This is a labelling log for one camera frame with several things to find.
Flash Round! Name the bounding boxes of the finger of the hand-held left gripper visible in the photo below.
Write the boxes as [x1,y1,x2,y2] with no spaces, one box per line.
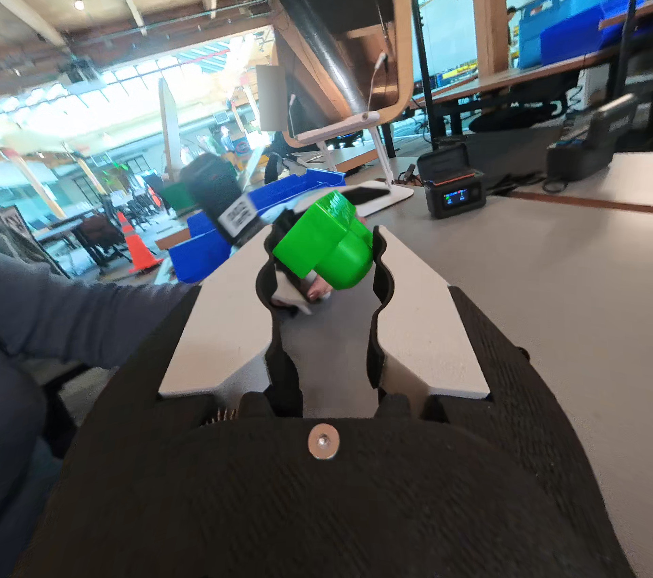
[270,272,313,316]
[255,190,328,228]

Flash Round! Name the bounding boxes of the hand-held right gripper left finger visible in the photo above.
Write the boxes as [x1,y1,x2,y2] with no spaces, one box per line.
[159,225,304,418]

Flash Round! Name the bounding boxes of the green plastic block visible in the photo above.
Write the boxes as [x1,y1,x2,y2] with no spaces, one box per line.
[273,190,374,290]

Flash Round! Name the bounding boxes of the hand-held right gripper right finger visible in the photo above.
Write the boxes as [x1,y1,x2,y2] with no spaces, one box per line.
[367,225,491,418]

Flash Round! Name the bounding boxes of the brown-topped desk black legs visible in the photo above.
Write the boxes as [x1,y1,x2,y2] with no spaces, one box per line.
[411,40,653,150]

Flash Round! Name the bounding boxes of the light blue tool caddy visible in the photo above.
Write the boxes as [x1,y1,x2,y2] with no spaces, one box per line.
[518,0,613,69]

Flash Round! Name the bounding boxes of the black office chair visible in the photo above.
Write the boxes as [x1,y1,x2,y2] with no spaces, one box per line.
[469,101,567,132]

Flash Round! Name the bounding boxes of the wooden post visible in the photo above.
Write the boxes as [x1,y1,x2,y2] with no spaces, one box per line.
[467,0,511,78]

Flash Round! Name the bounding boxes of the ceiling projector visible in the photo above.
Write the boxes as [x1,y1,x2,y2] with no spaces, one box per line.
[61,58,98,84]

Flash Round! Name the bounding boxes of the black power station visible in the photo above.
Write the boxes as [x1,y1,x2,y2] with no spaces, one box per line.
[417,143,485,219]

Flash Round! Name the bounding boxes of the person's left hand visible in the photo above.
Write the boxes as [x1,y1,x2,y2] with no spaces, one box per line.
[305,276,335,304]

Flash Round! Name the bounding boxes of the brown office chair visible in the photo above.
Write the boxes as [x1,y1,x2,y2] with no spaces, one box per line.
[77,216,124,269]

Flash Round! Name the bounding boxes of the black battery charger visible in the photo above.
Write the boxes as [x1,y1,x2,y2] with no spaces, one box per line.
[547,93,638,181]

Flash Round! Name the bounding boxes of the white tilted panel on stand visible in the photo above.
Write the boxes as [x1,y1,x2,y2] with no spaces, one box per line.
[158,77,184,181]

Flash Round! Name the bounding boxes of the person's left forearm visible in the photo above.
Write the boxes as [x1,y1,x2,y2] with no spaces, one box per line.
[0,252,202,370]

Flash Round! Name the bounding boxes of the large blue plastic bin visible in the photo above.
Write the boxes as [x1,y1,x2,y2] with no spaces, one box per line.
[168,169,348,283]

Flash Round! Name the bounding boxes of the orange traffic cone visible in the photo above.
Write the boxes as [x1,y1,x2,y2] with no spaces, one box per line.
[117,212,164,274]

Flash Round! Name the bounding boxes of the wood-framed panel on stand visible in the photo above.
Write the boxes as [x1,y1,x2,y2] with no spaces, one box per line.
[265,0,415,204]

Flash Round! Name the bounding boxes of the green panel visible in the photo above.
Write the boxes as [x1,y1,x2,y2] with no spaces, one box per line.
[163,180,197,211]

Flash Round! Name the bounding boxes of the light on black tripod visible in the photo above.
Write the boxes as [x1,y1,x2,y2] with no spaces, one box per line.
[609,0,648,102]

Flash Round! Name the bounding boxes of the dark blue plastic bin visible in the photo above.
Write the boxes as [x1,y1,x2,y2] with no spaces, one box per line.
[540,0,646,66]

